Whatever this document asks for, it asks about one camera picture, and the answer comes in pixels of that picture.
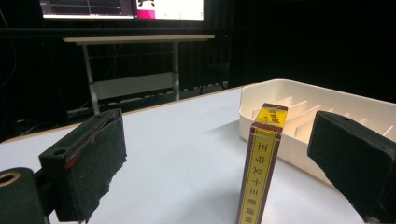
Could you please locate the white desk with metal legs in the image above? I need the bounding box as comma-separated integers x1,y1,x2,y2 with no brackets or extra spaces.
63,35,216,116

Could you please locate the yellow and maroon box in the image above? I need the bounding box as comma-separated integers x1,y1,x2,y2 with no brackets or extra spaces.
235,103,289,224

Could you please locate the white slotted plastic tray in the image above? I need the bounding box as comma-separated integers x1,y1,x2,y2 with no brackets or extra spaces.
238,78,396,188

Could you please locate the computer monitor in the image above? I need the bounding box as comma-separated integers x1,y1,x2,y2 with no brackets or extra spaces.
135,0,205,21
39,0,135,20

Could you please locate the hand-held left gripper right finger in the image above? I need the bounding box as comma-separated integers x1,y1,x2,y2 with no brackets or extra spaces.
306,110,396,224

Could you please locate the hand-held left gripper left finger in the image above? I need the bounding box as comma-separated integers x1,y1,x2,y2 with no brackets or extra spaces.
38,108,128,224

